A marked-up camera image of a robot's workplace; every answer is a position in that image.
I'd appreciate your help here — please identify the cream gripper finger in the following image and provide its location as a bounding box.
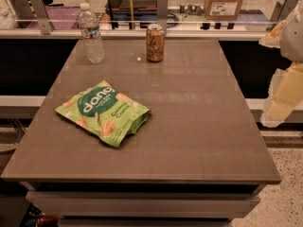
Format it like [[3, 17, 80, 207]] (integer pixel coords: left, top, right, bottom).
[[258, 21, 285, 48], [260, 61, 303, 128]]

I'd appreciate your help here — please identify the orange soda can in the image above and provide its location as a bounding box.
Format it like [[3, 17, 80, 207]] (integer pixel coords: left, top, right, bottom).
[[146, 24, 165, 62]]

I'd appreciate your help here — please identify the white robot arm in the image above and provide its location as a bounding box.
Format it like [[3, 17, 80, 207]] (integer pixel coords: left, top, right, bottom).
[[258, 1, 303, 128]]

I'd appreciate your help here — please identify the cardboard box with label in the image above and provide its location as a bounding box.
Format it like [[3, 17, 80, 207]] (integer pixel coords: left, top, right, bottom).
[[204, 0, 243, 20]]

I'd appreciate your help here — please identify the green snack chip bag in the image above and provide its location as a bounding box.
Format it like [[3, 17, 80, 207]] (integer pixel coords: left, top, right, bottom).
[[56, 80, 151, 148]]

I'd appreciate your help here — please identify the clear plastic water bottle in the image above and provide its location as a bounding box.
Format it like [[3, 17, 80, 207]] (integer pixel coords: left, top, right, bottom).
[[78, 3, 105, 64]]

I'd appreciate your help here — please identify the purple mat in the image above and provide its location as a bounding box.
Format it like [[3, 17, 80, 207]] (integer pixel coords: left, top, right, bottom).
[[37, 6, 80, 30]]

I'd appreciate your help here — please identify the grey table base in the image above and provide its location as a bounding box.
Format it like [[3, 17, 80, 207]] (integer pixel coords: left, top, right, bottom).
[[26, 189, 260, 221]]

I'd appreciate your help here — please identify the right metal railing bracket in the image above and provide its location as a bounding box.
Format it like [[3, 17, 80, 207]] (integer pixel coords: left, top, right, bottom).
[[270, 0, 300, 22]]

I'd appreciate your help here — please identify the metal railing bracket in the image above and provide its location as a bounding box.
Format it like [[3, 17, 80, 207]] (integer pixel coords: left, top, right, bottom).
[[157, 0, 168, 33], [270, 0, 300, 22], [30, 0, 53, 35]]

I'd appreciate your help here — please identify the middle metal railing bracket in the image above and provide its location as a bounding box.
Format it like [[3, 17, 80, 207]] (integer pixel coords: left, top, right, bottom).
[[157, 0, 168, 33]]

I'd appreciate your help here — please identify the left metal railing bracket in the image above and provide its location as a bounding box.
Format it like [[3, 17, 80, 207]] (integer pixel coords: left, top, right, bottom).
[[30, 0, 53, 35]]

